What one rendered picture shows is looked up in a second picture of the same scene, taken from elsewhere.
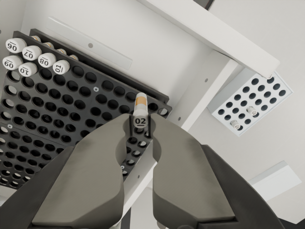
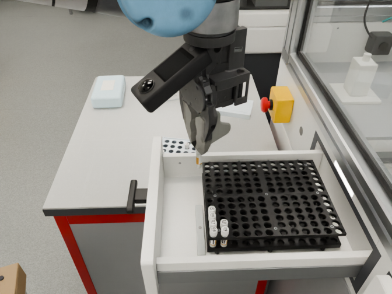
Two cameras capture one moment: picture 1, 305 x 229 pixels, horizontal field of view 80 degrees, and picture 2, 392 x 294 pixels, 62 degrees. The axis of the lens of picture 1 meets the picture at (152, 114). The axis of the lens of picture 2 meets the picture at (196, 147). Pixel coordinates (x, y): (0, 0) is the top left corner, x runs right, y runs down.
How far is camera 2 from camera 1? 0.48 m
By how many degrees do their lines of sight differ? 39
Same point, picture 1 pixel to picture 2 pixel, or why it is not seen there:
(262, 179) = (231, 112)
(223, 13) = not seen: hidden behind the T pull
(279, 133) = not seen: hidden behind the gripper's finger
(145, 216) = (305, 143)
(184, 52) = (174, 187)
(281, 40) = (140, 163)
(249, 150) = not seen: hidden behind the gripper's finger
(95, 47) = (199, 224)
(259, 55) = (154, 143)
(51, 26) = (202, 251)
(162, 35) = (171, 201)
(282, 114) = (179, 135)
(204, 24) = (155, 163)
